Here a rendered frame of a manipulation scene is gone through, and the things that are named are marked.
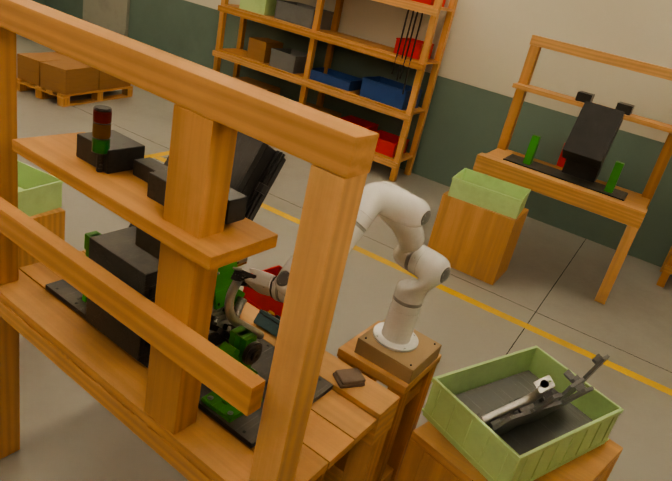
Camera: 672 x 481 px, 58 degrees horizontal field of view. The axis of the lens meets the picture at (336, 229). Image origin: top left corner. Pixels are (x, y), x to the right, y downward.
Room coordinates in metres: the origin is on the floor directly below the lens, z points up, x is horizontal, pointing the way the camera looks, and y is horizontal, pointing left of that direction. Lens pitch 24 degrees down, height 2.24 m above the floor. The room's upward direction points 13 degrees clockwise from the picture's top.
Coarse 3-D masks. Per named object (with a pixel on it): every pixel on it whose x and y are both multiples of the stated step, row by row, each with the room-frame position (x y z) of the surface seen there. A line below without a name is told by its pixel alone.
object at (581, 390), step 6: (582, 384) 1.74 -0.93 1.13; (576, 390) 1.75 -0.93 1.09; (582, 390) 1.72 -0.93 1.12; (588, 390) 1.71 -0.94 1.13; (570, 396) 1.74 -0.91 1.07; (576, 396) 1.73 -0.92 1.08; (558, 402) 1.75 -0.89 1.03; (564, 402) 1.75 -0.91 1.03; (546, 408) 1.72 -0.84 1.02; (552, 408) 1.76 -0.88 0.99; (558, 408) 1.81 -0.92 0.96; (510, 414) 1.77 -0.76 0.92; (540, 414) 1.78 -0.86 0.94; (546, 414) 1.83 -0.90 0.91; (528, 420) 1.80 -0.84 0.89; (534, 420) 1.85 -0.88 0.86
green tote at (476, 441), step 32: (544, 352) 2.17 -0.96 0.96; (448, 384) 1.87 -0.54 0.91; (480, 384) 2.01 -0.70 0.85; (448, 416) 1.74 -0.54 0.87; (608, 416) 1.83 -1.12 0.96; (480, 448) 1.62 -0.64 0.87; (512, 448) 1.54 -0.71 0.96; (544, 448) 1.59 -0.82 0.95; (576, 448) 1.75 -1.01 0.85; (512, 480) 1.52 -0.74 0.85
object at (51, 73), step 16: (32, 64) 7.10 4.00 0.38; (48, 64) 7.01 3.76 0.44; (64, 64) 7.18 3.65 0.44; (80, 64) 7.36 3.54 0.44; (32, 80) 7.10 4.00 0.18; (48, 80) 7.00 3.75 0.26; (64, 80) 6.94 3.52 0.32; (80, 80) 7.17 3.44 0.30; (96, 80) 7.44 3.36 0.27; (112, 80) 7.69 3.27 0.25; (48, 96) 7.13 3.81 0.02; (64, 96) 6.92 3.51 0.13; (96, 96) 7.43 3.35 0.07; (112, 96) 7.75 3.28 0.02; (128, 96) 7.96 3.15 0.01
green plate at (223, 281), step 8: (232, 264) 1.87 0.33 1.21; (224, 272) 1.83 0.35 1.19; (232, 272) 1.86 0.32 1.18; (216, 280) 1.80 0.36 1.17; (224, 280) 1.83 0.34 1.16; (232, 280) 1.86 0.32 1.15; (216, 288) 1.79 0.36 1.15; (224, 288) 1.82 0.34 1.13; (216, 296) 1.79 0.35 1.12; (224, 296) 1.82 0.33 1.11; (216, 304) 1.78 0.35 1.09
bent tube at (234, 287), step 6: (240, 270) 1.69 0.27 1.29; (234, 282) 1.67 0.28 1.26; (240, 282) 1.68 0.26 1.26; (234, 288) 1.66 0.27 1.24; (228, 294) 1.64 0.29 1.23; (234, 294) 1.65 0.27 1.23; (228, 300) 1.63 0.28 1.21; (228, 306) 1.62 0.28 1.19; (228, 312) 1.62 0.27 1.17; (234, 312) 1.64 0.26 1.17; (228, 318) 1.62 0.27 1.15; (234, 318) 1.63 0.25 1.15; (234, 324) 1.63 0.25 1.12; (240, 324) 1.65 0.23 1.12; (246, 324) 1.67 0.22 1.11; (252, 330) 1.69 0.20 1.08; (258, 330) 1.72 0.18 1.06; (258, 336) 1.72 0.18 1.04
